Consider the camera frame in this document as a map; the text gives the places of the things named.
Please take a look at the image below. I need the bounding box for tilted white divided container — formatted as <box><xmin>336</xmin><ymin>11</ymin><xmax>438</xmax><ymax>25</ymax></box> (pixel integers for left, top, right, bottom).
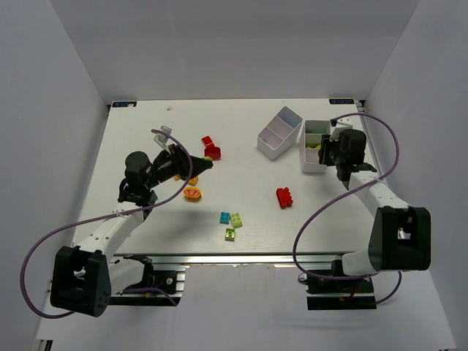
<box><xmin>257</xmin><ymin>106</ymin><xmax>303</xmax><ymax>161</ymax></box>

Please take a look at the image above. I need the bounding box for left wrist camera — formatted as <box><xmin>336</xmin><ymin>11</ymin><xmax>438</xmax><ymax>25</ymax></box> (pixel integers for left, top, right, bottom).
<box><xmin>151</xmin><ymin>126</ymin><xmax>172</xmax><ymax>151</ymax></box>

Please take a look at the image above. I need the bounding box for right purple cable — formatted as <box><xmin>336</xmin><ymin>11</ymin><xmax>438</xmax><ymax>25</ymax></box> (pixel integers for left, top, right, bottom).
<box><xmin>293</xmin><ymin>113</ymin><xmax>403</xmax><ymax>306</ymax></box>

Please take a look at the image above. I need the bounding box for large red lego brick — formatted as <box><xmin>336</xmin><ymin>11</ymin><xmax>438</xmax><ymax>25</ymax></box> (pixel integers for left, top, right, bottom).
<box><xmin>276</xmin><ymin>187</ymin><xmax>293</xmax><ymax>209</ymax></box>

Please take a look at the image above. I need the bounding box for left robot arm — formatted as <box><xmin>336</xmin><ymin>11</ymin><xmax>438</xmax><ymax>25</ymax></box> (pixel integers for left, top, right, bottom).
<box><xmin>50</xmin><ymin>144</ymin><xmax>213</xmax><ymax>317</ymax></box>

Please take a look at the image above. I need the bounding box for pale green lego brick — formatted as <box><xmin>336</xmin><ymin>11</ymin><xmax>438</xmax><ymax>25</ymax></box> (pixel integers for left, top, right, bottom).
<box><xmin>230</xmin><ymin>213</ymin><xmax>243</xmax><ymax>229</ymax></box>

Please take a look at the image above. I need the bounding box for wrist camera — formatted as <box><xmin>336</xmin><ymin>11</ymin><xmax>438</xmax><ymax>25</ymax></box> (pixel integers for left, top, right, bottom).
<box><xmin>330</xmin><ymin>117</ymin><xmax>353</xmax><ymax>140</ymax></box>
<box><xmin>151</xmin><ymin>126</ymin><xmax>172</xmax><ymax>151</ymax></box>

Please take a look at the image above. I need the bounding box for right blue table label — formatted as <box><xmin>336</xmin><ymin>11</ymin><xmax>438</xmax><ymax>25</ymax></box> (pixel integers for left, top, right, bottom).
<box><xmin>328</xmin><ymin>98</ymin><xmax>355</xmax><ymax>105</ymax></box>

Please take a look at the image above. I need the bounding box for upright white divided container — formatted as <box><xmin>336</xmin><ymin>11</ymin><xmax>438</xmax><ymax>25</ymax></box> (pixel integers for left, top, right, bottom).
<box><xmin>298</xmin><ymin>120</ymin><xmax>331</xmax><ymax>174</ymax></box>

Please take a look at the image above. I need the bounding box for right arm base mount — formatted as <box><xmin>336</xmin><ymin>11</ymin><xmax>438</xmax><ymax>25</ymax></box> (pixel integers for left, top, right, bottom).
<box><xmin>298</xmin><ymin>273</ymin><xmax>377</xmax><ymax>311</ymax></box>

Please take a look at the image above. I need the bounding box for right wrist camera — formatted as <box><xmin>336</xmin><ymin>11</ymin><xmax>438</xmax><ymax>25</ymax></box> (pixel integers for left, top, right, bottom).
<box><xmin>330</xmin><ymin>117</ymin><xmax>353</xmax><ymax>140</ymax></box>

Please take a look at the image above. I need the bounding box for lime printed lego brick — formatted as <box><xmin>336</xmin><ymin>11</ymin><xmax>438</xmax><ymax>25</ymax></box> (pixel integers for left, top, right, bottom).
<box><xmin>306</xmin><ymin>143</ymin><xmax>321</xmax><ymax>150</ymax></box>

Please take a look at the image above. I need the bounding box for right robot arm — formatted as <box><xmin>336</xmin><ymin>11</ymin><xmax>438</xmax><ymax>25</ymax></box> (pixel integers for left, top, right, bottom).
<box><xmin>318</xmin><ymin>129</ymin><xmax>431</xmax><ymax>276</ymax></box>

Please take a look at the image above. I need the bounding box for cyan small lego brick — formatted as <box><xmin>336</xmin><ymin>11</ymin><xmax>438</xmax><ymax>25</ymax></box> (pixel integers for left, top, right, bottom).
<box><xmin>219</xmin><ymin>211</ymin><xmax>230</xmax><ymax>224</ymax></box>

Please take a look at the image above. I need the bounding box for left blue table label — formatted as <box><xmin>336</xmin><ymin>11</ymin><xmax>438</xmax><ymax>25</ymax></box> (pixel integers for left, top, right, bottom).
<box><xmin>111</xmin><ymin>101</ymin><xmax>137</xmax><ymax>108</ymax></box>

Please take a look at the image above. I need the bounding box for pale green printed lego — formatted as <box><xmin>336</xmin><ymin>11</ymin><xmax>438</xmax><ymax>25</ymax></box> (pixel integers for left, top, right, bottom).
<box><xmin>224</xmin><ymin>228</ymin><xmax>236</xmax><ymax>242</ymax></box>

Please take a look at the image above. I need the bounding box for blue table label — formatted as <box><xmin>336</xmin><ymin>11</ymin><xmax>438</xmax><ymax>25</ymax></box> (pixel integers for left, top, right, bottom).
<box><xmin>111</xmin><ymin>101</ymin><xmax>137</xmax><ymax>108</ymax></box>
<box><xmin>328</xmin><ymin>98</ymin><xmax>355</xmax><ymax>105</ymax></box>

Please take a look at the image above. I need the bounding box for red rounded lego piece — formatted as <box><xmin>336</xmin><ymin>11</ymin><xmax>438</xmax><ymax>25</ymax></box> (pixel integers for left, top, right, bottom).
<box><xmin>204</xmin><ymin>146</ymin><xmax>222</xmax><ymax>160</ymax></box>

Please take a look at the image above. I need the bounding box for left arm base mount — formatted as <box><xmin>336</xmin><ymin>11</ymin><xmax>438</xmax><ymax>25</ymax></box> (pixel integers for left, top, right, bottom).
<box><xmin>109</xmin><ymin>255</ymin><xmax>181</xmax><ymax>306</ymax></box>

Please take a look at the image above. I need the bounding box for orange printed round lego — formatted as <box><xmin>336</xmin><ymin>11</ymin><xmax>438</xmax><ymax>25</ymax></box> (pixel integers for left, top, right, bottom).
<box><xmin>183</xmin><ymin>186</ymin><xmax>202</xmax><ymax>202</ymax></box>

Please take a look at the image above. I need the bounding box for small red lego brick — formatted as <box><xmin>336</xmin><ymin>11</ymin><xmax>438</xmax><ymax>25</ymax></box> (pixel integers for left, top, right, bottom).
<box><xmin>201</xmin><ymin>136</ymin><xmax>214</xmax><ymax>148</ymax></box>

